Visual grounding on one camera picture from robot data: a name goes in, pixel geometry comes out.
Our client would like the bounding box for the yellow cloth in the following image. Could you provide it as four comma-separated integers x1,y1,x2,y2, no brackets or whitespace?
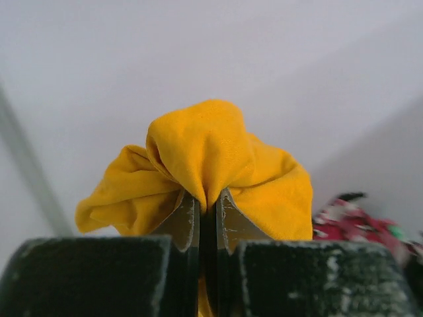
75,98,314,317

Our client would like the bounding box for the pink camouflage cloth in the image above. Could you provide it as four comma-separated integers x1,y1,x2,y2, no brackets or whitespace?
313,192,422,267

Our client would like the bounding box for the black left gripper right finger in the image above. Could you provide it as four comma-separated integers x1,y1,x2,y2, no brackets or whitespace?
215,190,420,316

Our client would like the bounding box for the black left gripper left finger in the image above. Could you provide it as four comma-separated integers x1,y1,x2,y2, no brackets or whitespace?
1,192,200,316

